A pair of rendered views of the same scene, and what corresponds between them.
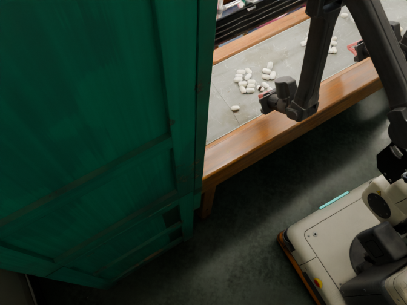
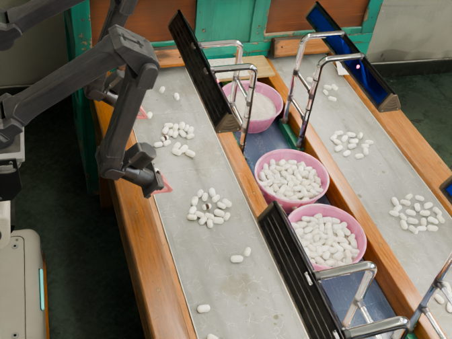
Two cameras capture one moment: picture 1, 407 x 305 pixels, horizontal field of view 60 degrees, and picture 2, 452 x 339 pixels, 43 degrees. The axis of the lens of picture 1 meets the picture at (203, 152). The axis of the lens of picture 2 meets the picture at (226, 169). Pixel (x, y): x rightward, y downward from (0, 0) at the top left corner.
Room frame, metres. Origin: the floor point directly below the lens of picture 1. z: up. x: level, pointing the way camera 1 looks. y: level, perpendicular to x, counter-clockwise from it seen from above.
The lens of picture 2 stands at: (1.42, -1.71, 2.14)
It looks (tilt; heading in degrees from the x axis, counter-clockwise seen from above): 43 degrees down; 102
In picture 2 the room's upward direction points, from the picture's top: 8 degrees clockwise
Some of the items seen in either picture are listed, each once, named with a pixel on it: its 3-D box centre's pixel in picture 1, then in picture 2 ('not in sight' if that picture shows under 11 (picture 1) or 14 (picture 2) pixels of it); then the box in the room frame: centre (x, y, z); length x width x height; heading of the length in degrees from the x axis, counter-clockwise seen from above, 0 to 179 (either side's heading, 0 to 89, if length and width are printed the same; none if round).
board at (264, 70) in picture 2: not in sight; (233, 68); (0.94, 0.31, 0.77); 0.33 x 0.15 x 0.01; 36
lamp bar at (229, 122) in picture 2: (264, 5); (201, 64); (0.94, -0.17, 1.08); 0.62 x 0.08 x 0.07; 126
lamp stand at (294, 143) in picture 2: not in sight; (319, 94); (1.34, 0.11, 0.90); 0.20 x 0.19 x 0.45; 126
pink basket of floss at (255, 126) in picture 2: not in sight; (249, 108); (1.07, 0.13, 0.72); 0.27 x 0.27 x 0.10
